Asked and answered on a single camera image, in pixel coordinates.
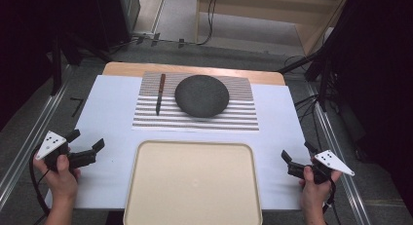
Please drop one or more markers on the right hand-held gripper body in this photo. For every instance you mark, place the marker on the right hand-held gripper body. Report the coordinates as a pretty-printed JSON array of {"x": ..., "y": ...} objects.
[{"x": 334, "y": 162}]

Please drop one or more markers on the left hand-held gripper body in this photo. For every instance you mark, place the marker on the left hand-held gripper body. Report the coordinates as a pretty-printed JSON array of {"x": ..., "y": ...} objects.
[{"x": 49, "y": 144}]

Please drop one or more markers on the person's right hand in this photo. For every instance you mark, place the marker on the person's right hand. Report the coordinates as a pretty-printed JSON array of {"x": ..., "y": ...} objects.
[{"x": 313, "y": 192}]

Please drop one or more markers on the person's left hand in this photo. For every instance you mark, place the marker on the person's left hand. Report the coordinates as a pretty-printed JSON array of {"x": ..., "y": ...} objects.
[{"x": 61, "y": 182}]

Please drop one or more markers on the white table cover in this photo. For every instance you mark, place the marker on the white table cover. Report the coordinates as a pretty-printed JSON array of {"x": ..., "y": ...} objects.
[{"x": 108, "y": 114}]

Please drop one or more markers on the striped placemat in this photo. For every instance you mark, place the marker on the striped placemat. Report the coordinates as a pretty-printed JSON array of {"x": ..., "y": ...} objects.
[{"x": 146, "y": 121}]

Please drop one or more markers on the black metal stand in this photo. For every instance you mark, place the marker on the black metal stand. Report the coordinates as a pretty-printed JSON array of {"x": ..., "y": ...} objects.
[
  {"x": 56, "y": 66},
  {"x": 323, "y": 72}
]

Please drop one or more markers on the beige plastic tray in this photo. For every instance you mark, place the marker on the beige plastic tray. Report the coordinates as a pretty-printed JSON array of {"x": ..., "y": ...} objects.
[{"x": 193, "y": 186}]

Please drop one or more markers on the dark grey round plate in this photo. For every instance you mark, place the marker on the dark grey round plate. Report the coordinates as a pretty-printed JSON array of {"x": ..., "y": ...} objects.
[{"x": 202, "y": 95}]

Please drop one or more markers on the grey cabinet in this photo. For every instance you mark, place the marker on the grey cabinet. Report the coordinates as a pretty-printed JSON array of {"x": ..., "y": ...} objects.
[{"x": 129, "y": 10}]

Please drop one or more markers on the wooden shelf unit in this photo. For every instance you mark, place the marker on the wooden shelf unit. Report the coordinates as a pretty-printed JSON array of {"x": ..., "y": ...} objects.
[{"x": 259, "y": 10}]

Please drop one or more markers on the metal floor rail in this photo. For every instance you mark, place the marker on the metal floor rail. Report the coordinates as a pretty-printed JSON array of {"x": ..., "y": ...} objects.
[
  {"x": 337, "y": 147},
  {"x": 32, "y": 134}
]

